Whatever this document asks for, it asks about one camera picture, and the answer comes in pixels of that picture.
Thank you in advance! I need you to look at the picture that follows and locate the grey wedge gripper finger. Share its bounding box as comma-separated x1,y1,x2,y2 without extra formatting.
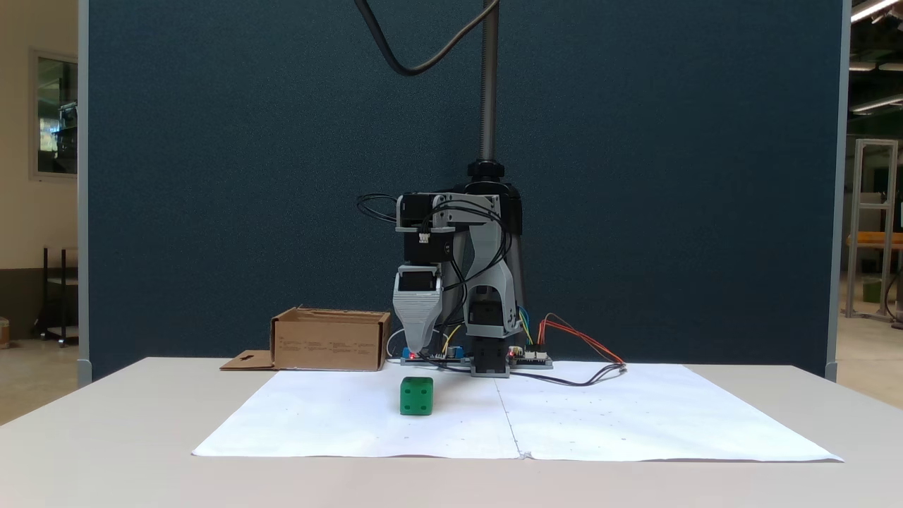
392,292,446,356

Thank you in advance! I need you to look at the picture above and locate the green die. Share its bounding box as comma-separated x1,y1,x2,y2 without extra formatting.
399,376,435,416

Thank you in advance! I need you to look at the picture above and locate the circuit board with blue parts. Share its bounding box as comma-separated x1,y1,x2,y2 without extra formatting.
400,344,471,367

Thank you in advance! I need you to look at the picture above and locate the brown cardboard box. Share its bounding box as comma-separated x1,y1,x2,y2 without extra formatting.
219,306,393,373

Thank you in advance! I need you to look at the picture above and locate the white paper sheet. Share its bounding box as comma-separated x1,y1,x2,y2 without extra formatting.
192,368,523,460
494,361,845,464

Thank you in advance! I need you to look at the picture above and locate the circuit board with white connectors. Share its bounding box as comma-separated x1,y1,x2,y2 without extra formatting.
509,345,554,370

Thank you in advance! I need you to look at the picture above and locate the black tripod with pole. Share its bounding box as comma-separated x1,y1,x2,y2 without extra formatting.
451,0,527,343

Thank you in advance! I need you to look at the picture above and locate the dark blue partition panel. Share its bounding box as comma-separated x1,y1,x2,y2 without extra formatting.
78,0,852,386

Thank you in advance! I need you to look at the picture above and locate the black shelf cart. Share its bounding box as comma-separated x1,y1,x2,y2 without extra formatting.
38,245,79,348

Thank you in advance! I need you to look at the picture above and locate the orange table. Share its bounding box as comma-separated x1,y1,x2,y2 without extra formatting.
846,232,903,249

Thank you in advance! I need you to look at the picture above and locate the ceiling light strip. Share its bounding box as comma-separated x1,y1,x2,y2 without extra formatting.
850,0,903,23
849,94,903,115

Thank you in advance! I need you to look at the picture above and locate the white cable loop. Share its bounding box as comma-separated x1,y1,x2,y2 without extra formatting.
386,325,424,361

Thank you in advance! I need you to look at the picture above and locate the thin black arm wire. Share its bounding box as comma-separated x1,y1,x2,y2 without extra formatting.
356,193,404,224

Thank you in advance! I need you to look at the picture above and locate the orange red wire bundle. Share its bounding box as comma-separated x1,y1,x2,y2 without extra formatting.
537,314,628,368

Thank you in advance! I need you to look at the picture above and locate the black cable on table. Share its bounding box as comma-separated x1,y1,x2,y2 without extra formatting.
511,363,628,388

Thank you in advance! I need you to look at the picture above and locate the thick black hanging cable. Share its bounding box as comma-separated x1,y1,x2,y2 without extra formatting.
354,0,499,77

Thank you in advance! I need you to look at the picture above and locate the wall window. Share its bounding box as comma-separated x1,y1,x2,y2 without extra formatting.
28,47,79,181

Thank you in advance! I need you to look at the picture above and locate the aluminium frame rack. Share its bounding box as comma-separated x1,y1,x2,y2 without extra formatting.
844,138,901,322

